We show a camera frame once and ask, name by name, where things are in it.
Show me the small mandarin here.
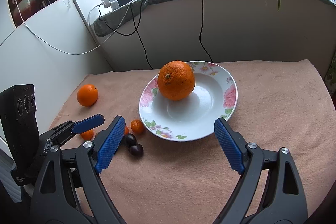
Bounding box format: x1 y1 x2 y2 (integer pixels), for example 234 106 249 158
80 130 95 141

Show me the smooth bright orange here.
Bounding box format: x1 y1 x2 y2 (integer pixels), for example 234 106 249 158
77 84 98 107

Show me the dark plum upper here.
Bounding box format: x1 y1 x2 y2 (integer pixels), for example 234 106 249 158
122 133 138 148

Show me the dark plum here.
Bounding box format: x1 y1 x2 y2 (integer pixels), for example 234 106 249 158
122 133 138 148
129 143 144 157

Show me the small oval kumquat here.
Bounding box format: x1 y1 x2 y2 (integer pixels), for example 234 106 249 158
130 119 145 135

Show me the dark plum lower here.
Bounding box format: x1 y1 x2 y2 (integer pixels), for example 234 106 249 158
129 143 144 157

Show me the pink towel table cover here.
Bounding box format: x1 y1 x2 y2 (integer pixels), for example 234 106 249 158
52 60 335 223

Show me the large rough orange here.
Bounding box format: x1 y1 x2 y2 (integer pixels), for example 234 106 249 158
157 60 195 101

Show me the floral white plate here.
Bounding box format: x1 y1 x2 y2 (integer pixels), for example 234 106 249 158
139 61 238 141

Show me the green package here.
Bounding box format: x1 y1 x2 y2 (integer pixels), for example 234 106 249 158
325 53 336 96

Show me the white power strip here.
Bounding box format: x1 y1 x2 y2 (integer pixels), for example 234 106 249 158
101 0 120 11

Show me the black left camera box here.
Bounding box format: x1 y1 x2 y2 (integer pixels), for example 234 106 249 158
1 84 39 168

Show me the black cable left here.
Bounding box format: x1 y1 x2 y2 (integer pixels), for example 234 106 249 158
97 0 156 71

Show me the black cable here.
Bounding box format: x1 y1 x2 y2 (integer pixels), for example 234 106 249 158
97 0 156 71
198 0 214 63

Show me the white cable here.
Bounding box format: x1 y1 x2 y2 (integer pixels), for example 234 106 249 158
7 0 142 56

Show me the black cable right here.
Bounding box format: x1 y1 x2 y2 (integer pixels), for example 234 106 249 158
198 0 214 63

